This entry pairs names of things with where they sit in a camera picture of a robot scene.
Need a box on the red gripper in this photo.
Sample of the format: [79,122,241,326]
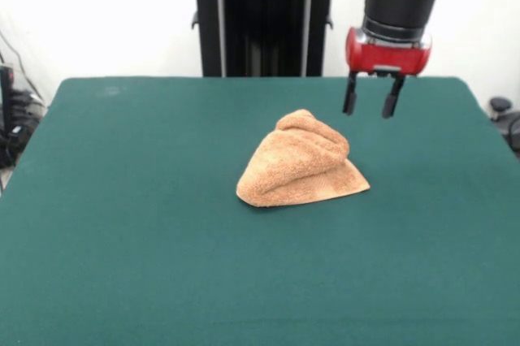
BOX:
[341,27,433,119]

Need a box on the tan terry cloth towel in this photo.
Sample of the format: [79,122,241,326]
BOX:
[236,108,371,208]

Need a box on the dark green table cloth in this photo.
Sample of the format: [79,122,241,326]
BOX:
[0,76,520,346]

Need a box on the black plug bundle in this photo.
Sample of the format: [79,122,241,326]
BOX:
[10,89,46,120]

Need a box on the black upright device, red light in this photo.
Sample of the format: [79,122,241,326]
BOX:
[0,64,16,168]

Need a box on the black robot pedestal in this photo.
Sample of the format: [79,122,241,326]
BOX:
[178,0,351,78]

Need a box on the grey cable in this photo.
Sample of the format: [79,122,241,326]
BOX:
[0,31,44,102]

